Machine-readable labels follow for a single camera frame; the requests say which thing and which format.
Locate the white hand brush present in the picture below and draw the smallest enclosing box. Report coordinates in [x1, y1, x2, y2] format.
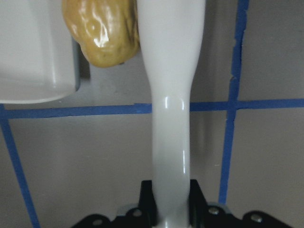
[137, 0, 206, 228]

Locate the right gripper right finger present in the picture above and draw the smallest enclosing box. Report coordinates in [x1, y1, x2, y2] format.
[189, 179, 231, 228]

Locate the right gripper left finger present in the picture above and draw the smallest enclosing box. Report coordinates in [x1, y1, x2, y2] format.
[116, 180, 157, 228]

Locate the yellow potato toy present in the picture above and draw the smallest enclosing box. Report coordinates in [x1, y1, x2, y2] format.
[62, 0, 140, 68]

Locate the white plastic dustpan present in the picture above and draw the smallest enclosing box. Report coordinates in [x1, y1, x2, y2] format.
[0, 0, 80, 104]

